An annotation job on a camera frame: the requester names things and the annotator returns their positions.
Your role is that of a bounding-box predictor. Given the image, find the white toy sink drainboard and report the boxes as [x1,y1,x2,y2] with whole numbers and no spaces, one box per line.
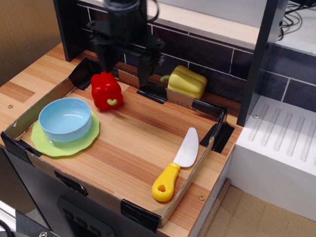
[228,96,316,220]

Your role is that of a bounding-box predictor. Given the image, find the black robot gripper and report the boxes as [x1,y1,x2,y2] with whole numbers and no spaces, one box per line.
[87,9,164,86]

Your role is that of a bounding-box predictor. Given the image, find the black cables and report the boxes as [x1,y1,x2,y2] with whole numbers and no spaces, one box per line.
[276,0,316,41]

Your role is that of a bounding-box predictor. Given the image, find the toy knife yellow handle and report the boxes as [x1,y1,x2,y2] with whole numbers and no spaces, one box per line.
[152,127,199,202]

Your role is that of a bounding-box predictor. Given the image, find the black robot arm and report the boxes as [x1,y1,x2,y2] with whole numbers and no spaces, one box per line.
[87,0,164,86]

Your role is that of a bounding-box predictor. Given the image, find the dark left vertical post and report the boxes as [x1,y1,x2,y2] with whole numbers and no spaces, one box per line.
[53,0,85,62]

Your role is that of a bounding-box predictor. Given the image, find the cardboard tray border with tape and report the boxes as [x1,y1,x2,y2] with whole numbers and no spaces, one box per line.
[0,56,240,237]

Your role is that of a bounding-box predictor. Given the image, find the yellow toy bell pepper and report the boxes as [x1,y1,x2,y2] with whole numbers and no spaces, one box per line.
[160,65,208,100]

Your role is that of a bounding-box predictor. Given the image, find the light green plastic plate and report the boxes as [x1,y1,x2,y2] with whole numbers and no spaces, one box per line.
[31,112,100,157]

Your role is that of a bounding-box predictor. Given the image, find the black toy oven front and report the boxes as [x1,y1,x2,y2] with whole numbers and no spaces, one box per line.
[5,152,157,237]

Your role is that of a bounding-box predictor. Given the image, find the light blue plastic bowl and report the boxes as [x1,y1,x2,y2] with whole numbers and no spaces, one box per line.
[39,98,92,142]

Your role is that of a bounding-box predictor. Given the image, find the red toy bell pepper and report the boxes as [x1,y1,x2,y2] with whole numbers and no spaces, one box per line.
[91,72,123,111]

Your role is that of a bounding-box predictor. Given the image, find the dark grey vertical post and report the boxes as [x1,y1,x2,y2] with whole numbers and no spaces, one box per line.
[237,0,287,126]

